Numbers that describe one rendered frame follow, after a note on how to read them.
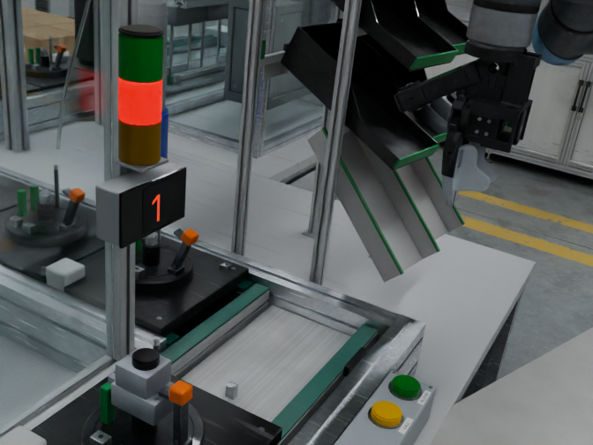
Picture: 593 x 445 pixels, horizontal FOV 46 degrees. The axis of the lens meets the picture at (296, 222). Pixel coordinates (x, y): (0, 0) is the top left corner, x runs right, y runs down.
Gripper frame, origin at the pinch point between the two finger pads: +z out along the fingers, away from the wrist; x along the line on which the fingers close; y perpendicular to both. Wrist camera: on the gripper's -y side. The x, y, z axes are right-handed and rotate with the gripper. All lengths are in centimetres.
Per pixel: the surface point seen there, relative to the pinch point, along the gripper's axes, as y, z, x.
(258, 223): -54, 37, 44
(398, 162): -12.5, 3.0, 15.0
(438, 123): -13.7, 1.5, 37.0
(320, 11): -77, -2, 110
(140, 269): -43.2, 22.8, -10.1
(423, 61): -12.1, -12.9, 17.1
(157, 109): -29.3, -9.5, -23.9
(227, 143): -88, 35, 81
